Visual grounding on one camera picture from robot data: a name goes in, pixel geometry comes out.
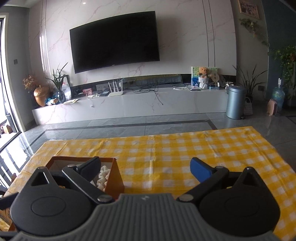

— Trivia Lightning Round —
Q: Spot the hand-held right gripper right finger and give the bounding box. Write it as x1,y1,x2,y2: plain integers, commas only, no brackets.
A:
176,157,264,202

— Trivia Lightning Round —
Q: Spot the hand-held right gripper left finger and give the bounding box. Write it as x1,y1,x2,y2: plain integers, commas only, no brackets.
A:
30,156,116,204

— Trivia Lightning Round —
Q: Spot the pink white knitted hat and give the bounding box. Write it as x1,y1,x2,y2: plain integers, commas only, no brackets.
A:
96,165,111,192

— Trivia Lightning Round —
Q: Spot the orange cardboard box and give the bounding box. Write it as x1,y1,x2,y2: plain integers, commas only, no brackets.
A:
44,156,125,200

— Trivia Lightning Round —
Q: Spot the yellow checked tablecloth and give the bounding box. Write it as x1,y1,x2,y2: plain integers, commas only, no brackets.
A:
0,126,296,241

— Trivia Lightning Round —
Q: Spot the white marble television cabinet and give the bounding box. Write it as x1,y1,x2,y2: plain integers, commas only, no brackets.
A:
32,87,229,126

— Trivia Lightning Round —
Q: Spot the grey metal trash can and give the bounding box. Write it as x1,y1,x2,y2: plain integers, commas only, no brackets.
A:
226,85,247,120

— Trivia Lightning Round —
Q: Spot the white router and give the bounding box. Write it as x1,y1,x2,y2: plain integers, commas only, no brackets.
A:
108,79,124,96

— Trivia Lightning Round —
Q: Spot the green plant in blue vase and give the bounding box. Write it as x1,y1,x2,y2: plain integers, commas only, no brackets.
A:
45,62,68,103

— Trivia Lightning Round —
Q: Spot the white framed picture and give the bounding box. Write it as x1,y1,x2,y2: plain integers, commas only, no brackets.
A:
61,75,71,99

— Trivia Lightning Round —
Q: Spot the golden acorn jar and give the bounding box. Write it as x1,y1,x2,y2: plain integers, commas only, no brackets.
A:
33,85,50,107

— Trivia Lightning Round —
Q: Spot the pink small heater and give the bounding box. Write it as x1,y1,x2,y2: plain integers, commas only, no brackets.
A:
267,99,278,115

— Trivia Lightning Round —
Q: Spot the brown teddy bear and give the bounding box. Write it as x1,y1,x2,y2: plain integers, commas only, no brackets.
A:
198,67,212,90

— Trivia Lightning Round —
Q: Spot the long-leaf potted plant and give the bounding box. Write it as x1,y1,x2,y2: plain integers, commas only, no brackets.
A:
233,65,269,115

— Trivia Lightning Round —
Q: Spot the dried flower bunch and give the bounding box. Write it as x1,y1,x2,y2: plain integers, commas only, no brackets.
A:
22,75,37,92

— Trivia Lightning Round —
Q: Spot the blue water bottle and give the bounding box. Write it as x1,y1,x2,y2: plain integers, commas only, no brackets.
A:
272,78,285,109

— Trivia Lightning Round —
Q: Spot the large green leafy plant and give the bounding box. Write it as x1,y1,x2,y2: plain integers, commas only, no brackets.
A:
268,45,296,98

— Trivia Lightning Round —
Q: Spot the hanging vine plant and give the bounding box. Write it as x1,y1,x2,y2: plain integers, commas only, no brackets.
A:
239,19,270,48

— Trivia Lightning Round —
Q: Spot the black cable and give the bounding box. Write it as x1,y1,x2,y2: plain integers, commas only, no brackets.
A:
132,85,163,106

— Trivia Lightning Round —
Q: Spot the black wall television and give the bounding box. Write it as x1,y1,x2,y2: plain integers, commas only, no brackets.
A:
69,11,161,74

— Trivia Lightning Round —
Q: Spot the framed wall picture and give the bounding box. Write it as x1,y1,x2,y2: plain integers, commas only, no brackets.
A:
238,0,259,19

